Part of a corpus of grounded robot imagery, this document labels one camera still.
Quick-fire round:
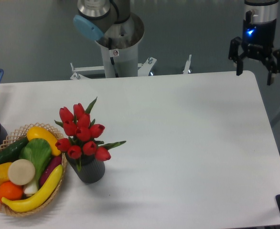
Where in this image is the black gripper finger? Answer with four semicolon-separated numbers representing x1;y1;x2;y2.
228;37;245;76
262;48;280;85

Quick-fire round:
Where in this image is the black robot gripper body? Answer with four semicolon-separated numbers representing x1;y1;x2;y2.
241;10;275;60

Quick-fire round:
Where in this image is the red tulip bouquet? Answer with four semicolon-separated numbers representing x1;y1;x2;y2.
55;99;125;172

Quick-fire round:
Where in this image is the dark grey ribbed vase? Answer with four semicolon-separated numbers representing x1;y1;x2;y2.
65;153;105;184

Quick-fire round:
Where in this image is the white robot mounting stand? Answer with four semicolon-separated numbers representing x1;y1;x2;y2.
69;44;193;81

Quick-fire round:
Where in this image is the purple sweet potato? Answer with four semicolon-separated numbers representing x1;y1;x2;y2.
39;156;62;187

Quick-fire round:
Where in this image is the yellow squash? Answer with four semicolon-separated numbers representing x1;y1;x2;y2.
27;126;61;156

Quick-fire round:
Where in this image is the green bok choy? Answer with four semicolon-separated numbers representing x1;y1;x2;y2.
19;138;52;197

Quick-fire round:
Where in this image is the woven wicker basket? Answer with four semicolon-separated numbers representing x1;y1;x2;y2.
0;122;68;218

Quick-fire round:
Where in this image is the beige round disc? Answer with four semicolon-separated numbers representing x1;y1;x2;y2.
8;159;35;186

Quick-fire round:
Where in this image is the green cucumber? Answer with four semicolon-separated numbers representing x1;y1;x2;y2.
0;137;29;164

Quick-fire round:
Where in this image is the yellow banana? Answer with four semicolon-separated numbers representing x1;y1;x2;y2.
1;165;64;213

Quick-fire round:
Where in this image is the orange fruit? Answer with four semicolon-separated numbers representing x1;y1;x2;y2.
0;181;23;202

